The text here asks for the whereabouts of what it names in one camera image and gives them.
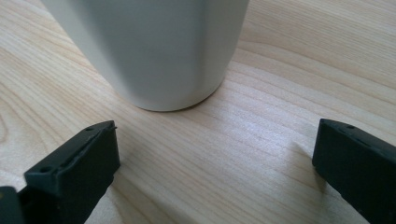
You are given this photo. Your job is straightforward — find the white cup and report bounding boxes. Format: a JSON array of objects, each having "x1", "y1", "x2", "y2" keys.
[{"x1": 40, "y1": 0, "x2": 250, "y2": 112}]

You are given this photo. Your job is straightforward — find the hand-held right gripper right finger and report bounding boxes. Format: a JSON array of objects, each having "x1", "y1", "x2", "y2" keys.
[{"x1": 312, "y1": 118, "x2": 396, "y2": 224}]

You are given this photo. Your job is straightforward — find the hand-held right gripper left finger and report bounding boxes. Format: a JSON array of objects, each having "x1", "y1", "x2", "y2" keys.
[{"x1": 17, "y1": 119, "x2": 121, "y2": 224}]

